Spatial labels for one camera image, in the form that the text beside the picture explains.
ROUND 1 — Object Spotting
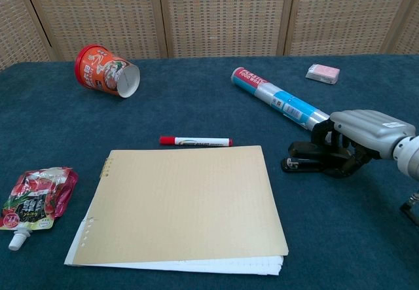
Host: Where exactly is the pink wrapped soap bar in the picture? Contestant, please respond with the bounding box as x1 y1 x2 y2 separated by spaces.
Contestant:
305 63 341 85

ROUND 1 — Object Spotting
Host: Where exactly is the plastic food wrap roll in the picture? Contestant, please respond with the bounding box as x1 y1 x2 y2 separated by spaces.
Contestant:
230 67 331 130

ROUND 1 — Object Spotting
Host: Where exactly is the dark teal table cloth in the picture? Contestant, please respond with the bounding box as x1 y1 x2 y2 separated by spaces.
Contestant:
0 52 419 290

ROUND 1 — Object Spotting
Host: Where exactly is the black stapler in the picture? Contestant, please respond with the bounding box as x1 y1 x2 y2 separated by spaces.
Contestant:
280 141 344 176

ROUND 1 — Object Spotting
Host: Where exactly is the red drink pouch white cap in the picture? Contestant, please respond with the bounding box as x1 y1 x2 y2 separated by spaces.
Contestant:
0 166 79 251

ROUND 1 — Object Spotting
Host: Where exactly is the red instant noodle cup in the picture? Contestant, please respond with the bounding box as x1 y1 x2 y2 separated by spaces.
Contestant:
74 43 141 99

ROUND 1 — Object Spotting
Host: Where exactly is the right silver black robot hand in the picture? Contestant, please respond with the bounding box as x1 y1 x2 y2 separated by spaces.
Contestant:
310 109 416 180

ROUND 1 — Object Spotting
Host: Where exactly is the tan cover loose-leaf notepad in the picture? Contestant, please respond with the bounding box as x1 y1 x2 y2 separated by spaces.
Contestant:
64 145 289 276

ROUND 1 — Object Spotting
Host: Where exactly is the woven rattan folding screen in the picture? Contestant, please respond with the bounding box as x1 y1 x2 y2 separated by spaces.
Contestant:
0 0 419 71

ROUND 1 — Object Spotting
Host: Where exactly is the red whiteboard marker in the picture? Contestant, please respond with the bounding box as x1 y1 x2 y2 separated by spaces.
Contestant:
159 136 234 147

